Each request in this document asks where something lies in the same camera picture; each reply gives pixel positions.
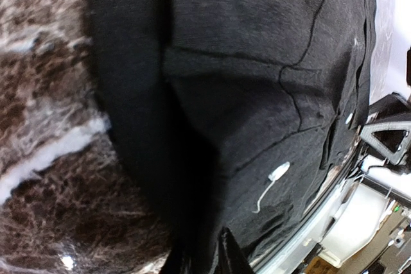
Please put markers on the black long sleeve shirt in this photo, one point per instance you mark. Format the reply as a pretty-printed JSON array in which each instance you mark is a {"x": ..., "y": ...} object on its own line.
[{"x": 230, "y": 113}]

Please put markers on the black front rail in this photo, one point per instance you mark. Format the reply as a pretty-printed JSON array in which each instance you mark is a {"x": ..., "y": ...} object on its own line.
[{"x": 302, "y": 245}]

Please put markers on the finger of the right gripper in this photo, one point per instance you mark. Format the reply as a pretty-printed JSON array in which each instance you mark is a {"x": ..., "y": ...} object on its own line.
[{"x": 387, "y": 130}]

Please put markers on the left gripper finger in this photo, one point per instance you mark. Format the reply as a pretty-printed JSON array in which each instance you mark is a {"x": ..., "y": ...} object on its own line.
[{"x": 231, "y": 251}]

